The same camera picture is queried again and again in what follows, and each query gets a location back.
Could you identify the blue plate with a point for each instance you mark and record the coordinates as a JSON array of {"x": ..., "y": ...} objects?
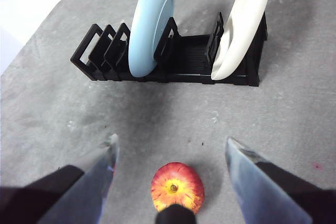
[{"x": 147, "y": 30}]

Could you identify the black plate rack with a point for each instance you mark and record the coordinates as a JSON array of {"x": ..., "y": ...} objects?
[{"x": 191, "y": 61}]

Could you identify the cream plate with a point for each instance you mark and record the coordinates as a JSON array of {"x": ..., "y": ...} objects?
[{"x": 244, "y": 24}]

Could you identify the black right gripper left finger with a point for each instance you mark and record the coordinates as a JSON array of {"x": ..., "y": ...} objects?
[{"x": 65, "y": 200}]

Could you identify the red yellow apple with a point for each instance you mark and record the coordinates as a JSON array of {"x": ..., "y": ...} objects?
[{"x": 181, "y": 182}]

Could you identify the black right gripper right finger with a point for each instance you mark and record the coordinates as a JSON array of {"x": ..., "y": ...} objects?
[{"x": 267, "y": 195}]

